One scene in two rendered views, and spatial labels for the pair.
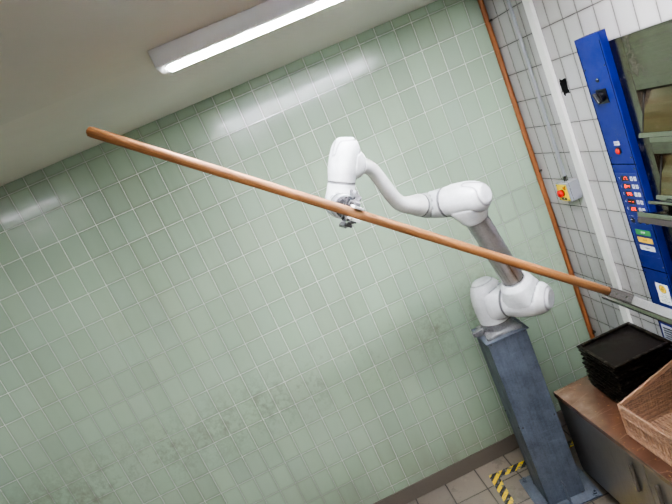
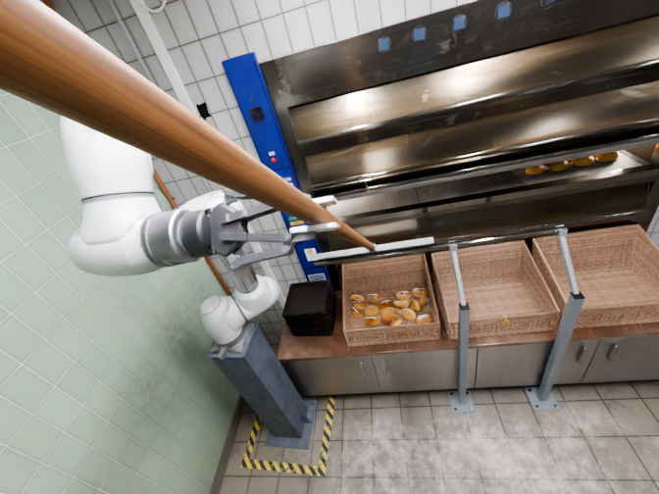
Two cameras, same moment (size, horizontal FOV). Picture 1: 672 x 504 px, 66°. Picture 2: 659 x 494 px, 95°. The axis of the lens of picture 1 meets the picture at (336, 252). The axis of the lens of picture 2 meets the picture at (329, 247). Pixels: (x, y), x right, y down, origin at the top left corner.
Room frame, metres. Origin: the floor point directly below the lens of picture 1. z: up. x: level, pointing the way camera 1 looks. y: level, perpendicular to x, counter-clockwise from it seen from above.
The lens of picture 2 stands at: (1.45, 0.27, 2.17)
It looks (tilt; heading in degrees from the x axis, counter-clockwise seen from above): 35 degrees down; 289
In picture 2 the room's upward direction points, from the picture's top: 17 degrees counter-clockwise
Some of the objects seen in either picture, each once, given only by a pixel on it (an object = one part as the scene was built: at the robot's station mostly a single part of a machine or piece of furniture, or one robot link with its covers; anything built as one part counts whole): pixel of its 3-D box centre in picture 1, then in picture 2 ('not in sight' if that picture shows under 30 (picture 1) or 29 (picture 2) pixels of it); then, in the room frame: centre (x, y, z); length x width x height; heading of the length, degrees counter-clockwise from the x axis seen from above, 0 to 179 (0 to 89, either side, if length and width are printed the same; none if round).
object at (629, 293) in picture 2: not in sight; (602, 274); (0.44, -1.15, 0.72); 0.56 x 0.49 x 0.28; 4
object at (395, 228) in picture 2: not in sight; (472, 222); (1.07, -1.37, 1.02); 1.79 x 0.11 x 0.19; 4
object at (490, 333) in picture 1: (493, 324); (228, 338); (2.39, -0.57, 1.03); 0.22 x 0.18 x 0.06; 90
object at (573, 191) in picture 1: (568, 189); not in sight; (2.57, -1.22, 1.46); 0.10 x 0.07 x 0.10; 4
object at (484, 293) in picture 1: (489, 298); (221, 317); (2.38, -0.60, 1.17); 0.18 x 0.16 x 0.22; 41
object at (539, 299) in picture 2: not in sight; (487, 287); (1.04, -1.11, 0.72); 0.56 x 0.49 x 0.28; 5
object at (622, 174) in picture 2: not in sight; (472, 199); (1.08, -1.40, 1.16); 1.80 x 0.06 x 0.04; 4
